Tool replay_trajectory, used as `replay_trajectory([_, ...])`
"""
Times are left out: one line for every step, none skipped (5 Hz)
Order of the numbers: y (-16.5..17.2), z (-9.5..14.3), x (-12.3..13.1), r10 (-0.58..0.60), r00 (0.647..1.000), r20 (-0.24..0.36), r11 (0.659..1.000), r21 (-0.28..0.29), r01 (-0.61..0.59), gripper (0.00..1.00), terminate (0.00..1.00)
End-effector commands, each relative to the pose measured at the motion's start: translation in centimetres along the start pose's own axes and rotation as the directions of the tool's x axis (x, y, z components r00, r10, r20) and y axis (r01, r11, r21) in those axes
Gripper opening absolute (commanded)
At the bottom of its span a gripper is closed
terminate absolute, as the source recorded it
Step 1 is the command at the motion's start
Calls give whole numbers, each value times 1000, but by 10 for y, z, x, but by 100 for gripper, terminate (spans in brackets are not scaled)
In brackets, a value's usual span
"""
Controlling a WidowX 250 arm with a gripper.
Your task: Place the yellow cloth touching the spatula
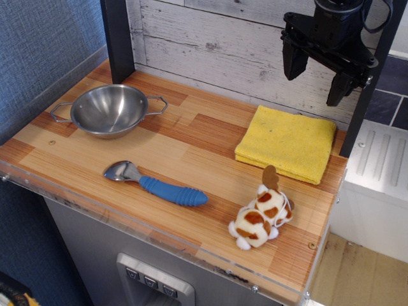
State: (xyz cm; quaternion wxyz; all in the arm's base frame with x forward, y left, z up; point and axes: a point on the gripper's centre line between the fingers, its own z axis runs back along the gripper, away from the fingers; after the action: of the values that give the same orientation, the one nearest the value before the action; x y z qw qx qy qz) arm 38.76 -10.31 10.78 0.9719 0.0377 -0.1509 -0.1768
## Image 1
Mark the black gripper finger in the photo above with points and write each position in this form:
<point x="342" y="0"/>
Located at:
<point x="343" y="83"/>
<point x="294" y="59"/>

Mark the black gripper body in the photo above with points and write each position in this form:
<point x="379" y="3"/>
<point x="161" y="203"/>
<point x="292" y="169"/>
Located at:
<point x="332" y="36"/>

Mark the yellow cloth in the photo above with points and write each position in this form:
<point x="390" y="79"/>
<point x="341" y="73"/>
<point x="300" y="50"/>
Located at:
<point x="296" y="145"/>

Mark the white toy sink counter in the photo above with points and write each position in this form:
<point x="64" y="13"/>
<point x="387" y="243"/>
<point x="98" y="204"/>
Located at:
<point x="371" y="206"/>

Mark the brown white plush toy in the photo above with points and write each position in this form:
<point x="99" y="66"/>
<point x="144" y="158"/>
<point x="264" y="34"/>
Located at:
<point x="259" y="221"/>

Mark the silver dispenser button panel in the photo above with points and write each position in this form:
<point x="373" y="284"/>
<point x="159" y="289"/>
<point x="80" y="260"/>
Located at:
<point x="147" y="285"/>

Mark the grey toy fridge cabinet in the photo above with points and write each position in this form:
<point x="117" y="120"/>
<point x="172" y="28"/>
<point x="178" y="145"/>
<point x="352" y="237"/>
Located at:
<point x="94" y="244"/>

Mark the right dark vertical post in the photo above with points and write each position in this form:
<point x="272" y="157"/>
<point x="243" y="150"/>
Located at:
<point x="381" y="53"/>

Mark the dark vertical post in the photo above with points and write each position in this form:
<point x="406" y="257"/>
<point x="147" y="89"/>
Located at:
<point x="381" y="53"/>
<point x="118" y="39"/>

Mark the left dark vertical post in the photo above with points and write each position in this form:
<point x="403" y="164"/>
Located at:
<point x="118" y="39"/>

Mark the stainless steel bowl with handles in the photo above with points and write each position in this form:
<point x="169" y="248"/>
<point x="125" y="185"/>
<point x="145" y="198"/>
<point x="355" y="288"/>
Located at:
<point x="109" y="111"/>

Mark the blue handled metal spoon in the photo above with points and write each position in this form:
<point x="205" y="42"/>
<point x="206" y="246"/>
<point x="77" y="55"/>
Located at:
<point x="127" y="171"/>

